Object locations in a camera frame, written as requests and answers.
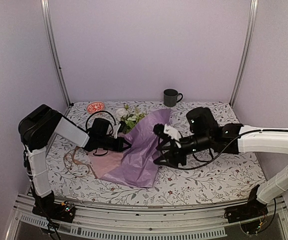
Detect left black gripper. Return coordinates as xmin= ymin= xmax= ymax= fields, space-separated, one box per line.
xmin=99 ymin=135 xmax=132 ymax=152

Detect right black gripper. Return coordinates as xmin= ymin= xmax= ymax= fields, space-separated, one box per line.
xmin=153 ymin=132 xmax=211 ymax=169

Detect purple pink wrapping paper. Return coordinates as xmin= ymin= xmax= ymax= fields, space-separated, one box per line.
xmin=88 ymin=108 xmax=171 ymax=188

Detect green white flower sprig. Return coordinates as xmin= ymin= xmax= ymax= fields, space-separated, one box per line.
xmin=120 ymin=104 xmax=147 ymax=134

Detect white rose long stem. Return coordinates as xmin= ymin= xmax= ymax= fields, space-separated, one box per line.
xmin=115 ymin=104 xmax=136 ymax=129

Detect red patterned ceramic bowl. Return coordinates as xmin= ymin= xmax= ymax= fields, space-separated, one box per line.
xmin=86 ymin=101 xmax=105 ymax=114

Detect dark grey metal mug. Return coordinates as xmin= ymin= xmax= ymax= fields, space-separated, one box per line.
xmin=163 ymin=88 xmax=183 ymax=107

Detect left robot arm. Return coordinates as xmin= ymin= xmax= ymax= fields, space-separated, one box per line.
xmin=18 ymin=104 xmax=131 ymax=217

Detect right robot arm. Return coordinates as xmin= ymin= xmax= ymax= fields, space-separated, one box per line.
xmin=122 ymin=107 xmax=288 ymax=218

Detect beige raffia ribbon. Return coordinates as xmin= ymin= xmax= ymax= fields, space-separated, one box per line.
xmin=63 ymin=146 xmax=98 ymax=179

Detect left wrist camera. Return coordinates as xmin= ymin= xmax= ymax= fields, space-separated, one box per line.
xmin=113 ymin=123 xmax=123 ymax=138

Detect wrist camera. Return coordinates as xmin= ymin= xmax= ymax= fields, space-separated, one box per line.
xmin=113 ymin=123 xmax=123 ymax=138
xmin=163 ymin=124 xmax=182 ymax=148

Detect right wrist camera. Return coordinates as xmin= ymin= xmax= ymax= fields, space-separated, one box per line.
xmin=163 ymin=124 xmax=182 ymax=148

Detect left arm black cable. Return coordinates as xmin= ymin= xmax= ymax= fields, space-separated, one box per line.
xmin=85 ymin=110 xmax=118 ymax=157

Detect front aluminium rail base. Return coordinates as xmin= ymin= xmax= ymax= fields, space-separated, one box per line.
xmin=5 ymin=194 xmax=288 ymax=240

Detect left aluminium frame post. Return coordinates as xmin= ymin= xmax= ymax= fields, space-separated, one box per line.
xmin=40 ymin=0 xmax=72 ymax=108

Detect aluminium frame post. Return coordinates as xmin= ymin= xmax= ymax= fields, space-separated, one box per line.
xmin=229 ymin=0 xmax=259 ymax=108
xmin=40 ymin=0 xmax=72 ymax=108

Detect right aluminium frame post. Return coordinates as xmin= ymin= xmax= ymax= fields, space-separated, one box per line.
xmin=229 ymin=0 xmax=259 ymax=108

